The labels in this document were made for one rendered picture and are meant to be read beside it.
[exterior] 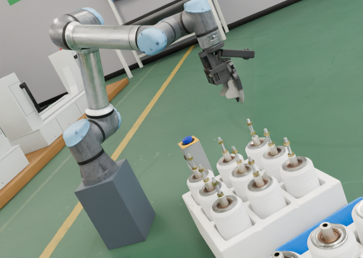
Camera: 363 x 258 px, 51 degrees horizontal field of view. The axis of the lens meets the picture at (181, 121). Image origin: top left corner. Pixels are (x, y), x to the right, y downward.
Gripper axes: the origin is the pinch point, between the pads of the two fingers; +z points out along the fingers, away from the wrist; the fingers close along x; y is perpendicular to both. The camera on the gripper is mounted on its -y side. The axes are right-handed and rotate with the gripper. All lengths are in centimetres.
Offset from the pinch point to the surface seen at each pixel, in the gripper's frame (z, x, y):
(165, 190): 43, -55, 36
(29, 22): -100, -601, 103
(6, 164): 23, -191, 134
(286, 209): 24.8, 30.2, 9.6
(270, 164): 19.1, 14.6, 4.0
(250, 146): 17.5, -0.5, 2.9
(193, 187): 18.8, 3.4, 27.7
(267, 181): 17.5, 24.7, 10.1
